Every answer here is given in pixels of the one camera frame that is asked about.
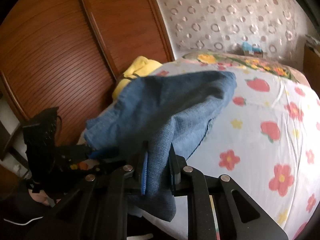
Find wooden wardrobe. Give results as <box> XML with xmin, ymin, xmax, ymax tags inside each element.
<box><xmin>1</xmin><ymin>0</ymin><xmax>174</xmax><ymax>146</ymax></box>

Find yellow plush toy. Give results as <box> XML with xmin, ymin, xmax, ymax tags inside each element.
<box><xmin>112</xmin><ymin>56</ymin><xmax>162</xmax><ymax>101</ymax></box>

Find wooden sideboard cabinet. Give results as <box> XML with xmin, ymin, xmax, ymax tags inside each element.
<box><xmin>303</xmin><ymin>42</ymin><xmax>319</xmax><ymax>87</ymax></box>

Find blue denim jeans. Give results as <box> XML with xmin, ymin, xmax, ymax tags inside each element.
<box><xmin>84</xmin><ymin>71</ymin><xmax>237</xmax><ymax>222</ymax></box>

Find person's left hand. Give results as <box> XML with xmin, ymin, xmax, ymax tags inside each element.
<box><xmin>28</xmin><ymin>189</ymin><xmax>61</xmax><ymax>206</ymax></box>

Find pink circle patterned curtain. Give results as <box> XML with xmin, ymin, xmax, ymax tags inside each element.
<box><xmin>157</xmin><ymin>0</ymin><xmax>309</xmax><ymax>61</ymax></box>

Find floral pink blanket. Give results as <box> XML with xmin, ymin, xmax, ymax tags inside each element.
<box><xmin>182</xmin><ymin>51</ymin><xmax>311</xmax><ymax>87</ymax></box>

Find white strawberry bed sheet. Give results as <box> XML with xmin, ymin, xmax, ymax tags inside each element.
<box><xmin>155</xmin><ymin>59</ymin><xmax>319</xmax><ymax>239</ymax></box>

